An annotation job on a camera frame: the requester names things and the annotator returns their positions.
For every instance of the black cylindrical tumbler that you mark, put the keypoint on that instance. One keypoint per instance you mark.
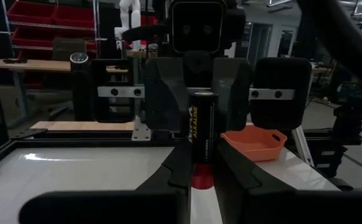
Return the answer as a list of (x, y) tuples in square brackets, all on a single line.
[(79, 87)]

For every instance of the wooden table board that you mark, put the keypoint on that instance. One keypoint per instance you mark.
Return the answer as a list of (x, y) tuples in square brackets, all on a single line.
[(81, 126)]

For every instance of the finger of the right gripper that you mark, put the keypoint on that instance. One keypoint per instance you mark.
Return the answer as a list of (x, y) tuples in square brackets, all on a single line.
[(165, 93), (233, 93)]

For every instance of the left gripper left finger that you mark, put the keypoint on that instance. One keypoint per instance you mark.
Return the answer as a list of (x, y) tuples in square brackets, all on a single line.
[(177, 174)]

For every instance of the orange plastic bin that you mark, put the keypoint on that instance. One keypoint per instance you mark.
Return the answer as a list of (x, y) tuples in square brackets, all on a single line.
[(255, 146)]

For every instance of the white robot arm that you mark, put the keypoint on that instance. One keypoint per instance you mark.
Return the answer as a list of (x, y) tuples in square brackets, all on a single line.
[(127, 18)]

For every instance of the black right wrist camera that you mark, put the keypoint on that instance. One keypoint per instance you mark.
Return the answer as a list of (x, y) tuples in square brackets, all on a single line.
[(197, 28)]

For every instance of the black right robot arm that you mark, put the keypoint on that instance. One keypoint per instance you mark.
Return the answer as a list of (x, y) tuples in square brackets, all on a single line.
[(143, 33)]

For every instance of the red storage bin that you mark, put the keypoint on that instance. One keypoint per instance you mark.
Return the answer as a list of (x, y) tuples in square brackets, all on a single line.
[(32, 39), (31, 12), (74, 17)]

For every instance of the wooden workbench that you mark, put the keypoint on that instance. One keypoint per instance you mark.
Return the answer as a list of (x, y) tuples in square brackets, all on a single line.
[(37, 65)]

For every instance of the red and black alkaline battery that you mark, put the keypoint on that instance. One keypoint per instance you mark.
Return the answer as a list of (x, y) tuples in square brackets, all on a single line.
[(203, 124)]

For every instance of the black aluminium table frame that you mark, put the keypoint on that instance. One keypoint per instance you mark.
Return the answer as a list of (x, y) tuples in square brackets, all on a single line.
[(90, 141)]

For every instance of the white metal corner bracket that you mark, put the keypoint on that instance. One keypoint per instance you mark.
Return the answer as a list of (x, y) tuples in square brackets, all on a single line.
[(140, 132)]

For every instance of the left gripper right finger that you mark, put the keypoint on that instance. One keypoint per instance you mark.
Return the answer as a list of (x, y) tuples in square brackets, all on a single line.
[(230, 177)]

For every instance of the metal shelf rack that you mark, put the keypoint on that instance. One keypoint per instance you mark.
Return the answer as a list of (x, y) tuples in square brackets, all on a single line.
[(96, 18)]

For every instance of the dark olive box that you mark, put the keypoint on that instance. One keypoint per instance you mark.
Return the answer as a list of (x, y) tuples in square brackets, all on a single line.
[(68, 49)]

